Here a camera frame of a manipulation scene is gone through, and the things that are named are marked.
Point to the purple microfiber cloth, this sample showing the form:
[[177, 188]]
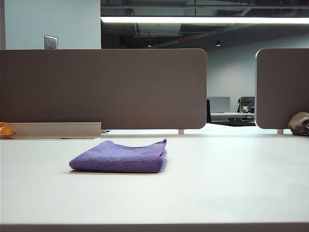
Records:
[[120, 159]]

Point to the white divider foot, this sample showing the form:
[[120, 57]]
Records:
[[181, 132]]

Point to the wide brown desk divider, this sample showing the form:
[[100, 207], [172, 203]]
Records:
[[108, 89]]

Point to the grey background desk screen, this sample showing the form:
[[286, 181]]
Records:
[[219, 104], [253, 99]]

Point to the white background desk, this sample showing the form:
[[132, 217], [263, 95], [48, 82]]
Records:
[[222, 116]]

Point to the red ceiling sign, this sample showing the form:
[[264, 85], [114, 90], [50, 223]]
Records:
[[187, 39]]

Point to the small potted green plant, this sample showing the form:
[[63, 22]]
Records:
[[245, 102]]

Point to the long beige box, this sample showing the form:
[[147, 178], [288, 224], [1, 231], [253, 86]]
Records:
[[58, 130]]

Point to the long ceiling light strip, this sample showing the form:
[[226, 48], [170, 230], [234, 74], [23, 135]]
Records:
[[193, 19]]

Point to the narrow brown desk divider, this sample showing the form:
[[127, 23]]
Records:
[[282, 89]]

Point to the crumpled brown bag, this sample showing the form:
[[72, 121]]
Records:
[[298, 123]]

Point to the orange object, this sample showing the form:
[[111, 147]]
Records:
[[6, 130]]

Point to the grey ceiling air duct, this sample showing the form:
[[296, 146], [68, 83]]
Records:
[[159, 29]]

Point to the metal wall switch plate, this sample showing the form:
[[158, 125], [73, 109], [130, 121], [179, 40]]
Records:
[[50, 42]]

